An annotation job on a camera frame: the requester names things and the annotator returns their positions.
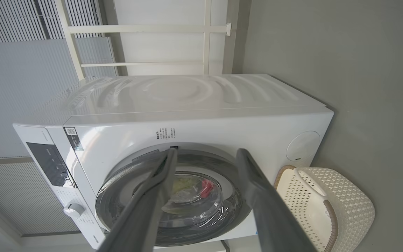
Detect white washing machine dial knob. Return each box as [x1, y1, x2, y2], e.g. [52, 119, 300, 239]
[63, 201, 85, 218]

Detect QR code sticker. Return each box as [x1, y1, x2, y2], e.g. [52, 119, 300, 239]
[64, 127, 84, 152]

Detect white front-load washing machine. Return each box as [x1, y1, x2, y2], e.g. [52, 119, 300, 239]
[13, 73, 335, 251]

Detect black washing machine door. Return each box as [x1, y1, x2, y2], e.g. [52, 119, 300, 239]
[95, 149, 253, 247]

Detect dark washing machine display panel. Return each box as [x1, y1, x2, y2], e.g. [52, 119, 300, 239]
[26, 142, 76, 188]

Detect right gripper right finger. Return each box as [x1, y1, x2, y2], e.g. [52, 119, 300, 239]
[236, 148, 318, 252]

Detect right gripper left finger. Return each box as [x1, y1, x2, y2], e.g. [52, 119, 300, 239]
[97, 149, 178, 252]

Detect white metal rack frame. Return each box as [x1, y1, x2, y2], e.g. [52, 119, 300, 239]
[55, 0, 232, 81]

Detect grey ribbed window blind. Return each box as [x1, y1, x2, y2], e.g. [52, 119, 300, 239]
[0, 0, 118, 236]

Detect red garment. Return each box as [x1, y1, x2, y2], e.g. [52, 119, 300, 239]
[200, 178, 218, 198]

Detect cream perforated laundry basket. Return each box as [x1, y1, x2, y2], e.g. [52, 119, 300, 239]
[274, 164, 376, 252]

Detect colourful clothes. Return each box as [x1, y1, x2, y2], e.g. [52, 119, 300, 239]
[172, 177, 202, 197]

